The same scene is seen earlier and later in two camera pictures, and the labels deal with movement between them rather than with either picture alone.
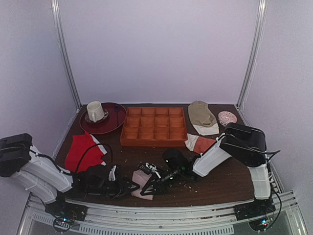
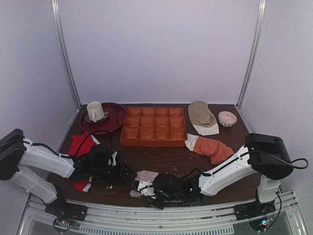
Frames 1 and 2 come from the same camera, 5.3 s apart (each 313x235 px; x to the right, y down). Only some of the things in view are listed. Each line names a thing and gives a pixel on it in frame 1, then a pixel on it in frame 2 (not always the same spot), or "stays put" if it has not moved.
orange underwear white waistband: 198,144 stays put
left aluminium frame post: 55,6 stays put
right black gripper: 159,180 to 136,185
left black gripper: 120,187 to 120,170
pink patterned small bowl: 226,117 stays put
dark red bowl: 117,113 stays put
